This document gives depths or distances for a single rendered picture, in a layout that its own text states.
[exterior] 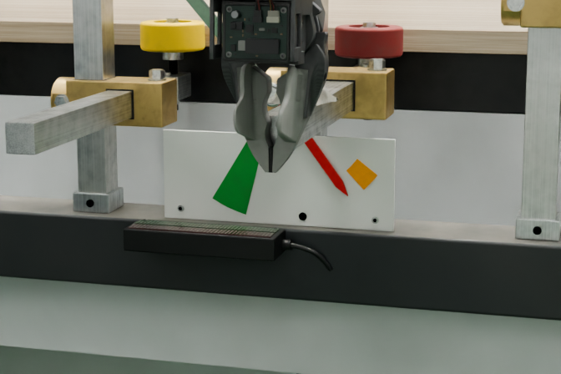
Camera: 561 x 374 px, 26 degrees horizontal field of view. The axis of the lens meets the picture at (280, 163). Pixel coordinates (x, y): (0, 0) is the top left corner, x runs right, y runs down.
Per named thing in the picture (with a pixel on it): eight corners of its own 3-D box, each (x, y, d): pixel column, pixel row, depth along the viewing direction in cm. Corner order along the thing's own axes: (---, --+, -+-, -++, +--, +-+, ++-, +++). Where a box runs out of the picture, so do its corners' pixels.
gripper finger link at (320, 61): (268, 116, 102) (270, 12, 101) (274, 113, 104) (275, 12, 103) (322, 118, 101) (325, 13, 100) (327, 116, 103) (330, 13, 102)
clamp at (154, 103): (160, 128, 134) (159, 83, 133) (48, 123, 137) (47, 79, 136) (179, 120, 140) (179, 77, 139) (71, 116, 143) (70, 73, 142)
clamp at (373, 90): (386, 120, 128) (386, 73, 127) (262, 115, 131) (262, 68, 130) (395, 113, 133) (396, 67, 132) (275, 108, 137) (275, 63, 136)
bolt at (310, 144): (354, 193, 128) (273, 78, 128) (335, 205, 129) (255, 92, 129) (357, 189, 130) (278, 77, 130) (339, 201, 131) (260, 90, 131)
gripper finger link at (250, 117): (219, 178, 100) (219, 65, 99) (240, 168, 106) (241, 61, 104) (255, 179, 99) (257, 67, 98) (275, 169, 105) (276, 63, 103)
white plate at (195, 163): (393, 232, 130) (394, 139, 128) (163, 218, 136) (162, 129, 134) (394, 231, 130) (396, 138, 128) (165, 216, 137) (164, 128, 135)
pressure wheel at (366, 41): (395, 125, 140) (396, 25, 138) (327, 123, 142) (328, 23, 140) (406, 115, 147) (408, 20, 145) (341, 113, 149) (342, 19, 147)
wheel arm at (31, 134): (37, 164, 112) (35, 118, 112) (3, 162, 113) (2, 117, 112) (191, 102, 154) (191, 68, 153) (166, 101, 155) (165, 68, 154)
